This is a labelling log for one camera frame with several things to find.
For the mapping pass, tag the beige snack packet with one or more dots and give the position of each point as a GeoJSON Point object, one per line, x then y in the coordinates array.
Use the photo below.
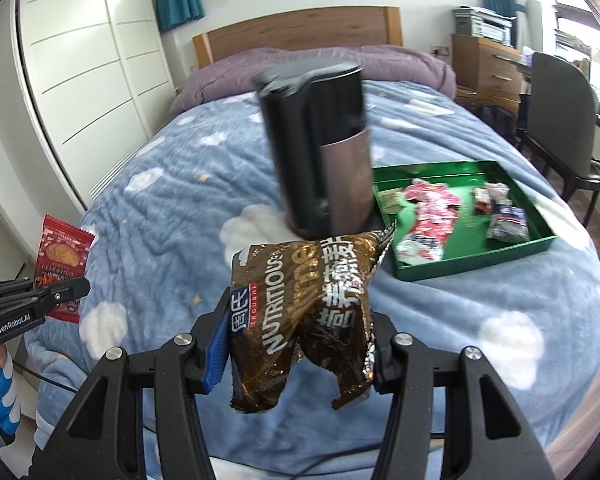
{"type": "Point", "coordinates": [390, 201]}

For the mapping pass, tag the dark grey chair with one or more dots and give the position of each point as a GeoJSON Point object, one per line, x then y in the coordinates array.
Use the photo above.
{"type": "Point", "coordinates": [555, 100]}

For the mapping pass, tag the dark red snack packet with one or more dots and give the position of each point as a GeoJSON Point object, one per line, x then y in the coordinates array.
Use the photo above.
{"type": "Point", "coordinates": [60, 250]}

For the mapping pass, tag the small brown red snack packet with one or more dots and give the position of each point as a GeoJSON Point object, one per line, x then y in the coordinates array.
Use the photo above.
{"type": "Point", "coordinates": [481, 201]}

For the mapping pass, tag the wall socket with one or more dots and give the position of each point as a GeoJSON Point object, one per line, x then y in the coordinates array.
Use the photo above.
{"type": "Point", "coordinates": [441, 50]}

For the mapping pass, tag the green tray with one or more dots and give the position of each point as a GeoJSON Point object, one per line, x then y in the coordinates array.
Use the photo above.
{"type": "Point", "coordinates": [467, 232]}

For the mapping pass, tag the grey printer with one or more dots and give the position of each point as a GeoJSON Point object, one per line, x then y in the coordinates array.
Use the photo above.
{"type": "Point", "coordinates": [480, 20]}

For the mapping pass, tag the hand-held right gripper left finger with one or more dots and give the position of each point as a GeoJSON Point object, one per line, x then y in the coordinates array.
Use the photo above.
{"type": "Point", "coordinates": [215, 365]}

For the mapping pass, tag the white wardrobe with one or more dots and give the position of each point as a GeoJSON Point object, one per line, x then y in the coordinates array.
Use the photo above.
{"type": "Point", "coordinates": [80, 60]}

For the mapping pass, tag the large red and white snack packet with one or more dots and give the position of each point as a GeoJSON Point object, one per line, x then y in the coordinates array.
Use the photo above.
{"type": "Point", "coordinates": [422, 245]}

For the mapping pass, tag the small red white snack packet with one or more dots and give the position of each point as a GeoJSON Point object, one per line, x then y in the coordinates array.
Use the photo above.
{"type": "Point", "coordinates": [499, 192]}

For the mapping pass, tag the purple duvet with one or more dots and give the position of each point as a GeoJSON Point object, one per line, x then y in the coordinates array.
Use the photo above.
{"type": "Point", "coordinates": [220, 80]}

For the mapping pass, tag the wooden headboard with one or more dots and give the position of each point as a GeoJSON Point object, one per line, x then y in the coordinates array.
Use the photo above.
{"type": "Point", "coordinates": [300, 30]}

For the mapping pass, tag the black cylindrical canister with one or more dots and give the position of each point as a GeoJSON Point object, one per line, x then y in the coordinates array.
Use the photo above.
{"type": "Point", "coordinates": [315, 135]}

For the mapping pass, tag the brown foil snack packet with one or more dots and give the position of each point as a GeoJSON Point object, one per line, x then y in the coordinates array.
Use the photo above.
{"type": "Point", "coordinates": [300, 300]}

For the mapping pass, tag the blue cloud print blanket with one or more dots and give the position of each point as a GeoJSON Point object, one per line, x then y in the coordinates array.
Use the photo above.
{"type": "Point", "coordinates": [180, 200]}

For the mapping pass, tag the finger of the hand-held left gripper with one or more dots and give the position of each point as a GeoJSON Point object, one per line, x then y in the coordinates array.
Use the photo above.
{"type": "Point", "coordinates": [65, 290]}

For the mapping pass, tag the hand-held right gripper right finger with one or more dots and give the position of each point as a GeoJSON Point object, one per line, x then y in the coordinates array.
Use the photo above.
{"type": "Point", "coordinates": [386, 365]}

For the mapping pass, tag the black bag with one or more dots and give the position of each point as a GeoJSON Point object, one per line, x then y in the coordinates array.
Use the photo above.
{"type": "Point", "coordinates": [495, 122]}

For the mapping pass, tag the person's left hand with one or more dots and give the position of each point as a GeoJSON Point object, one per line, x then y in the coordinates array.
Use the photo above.
{"type": "Point", "coordinates": [2, 395]}

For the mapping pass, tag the blue and white snack packet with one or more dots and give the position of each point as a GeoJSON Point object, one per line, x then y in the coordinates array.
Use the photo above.
{"type": "Point", "coordinates": [507, 222]}

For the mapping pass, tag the pink flower snack packet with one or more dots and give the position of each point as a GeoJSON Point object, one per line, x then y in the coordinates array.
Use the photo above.
{"type": "Point", "coordinates": [430, 197]}

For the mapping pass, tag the wooden nightstand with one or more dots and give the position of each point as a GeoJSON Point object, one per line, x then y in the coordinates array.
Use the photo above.
{"type": "Point", "coordinates": [485, 65]}

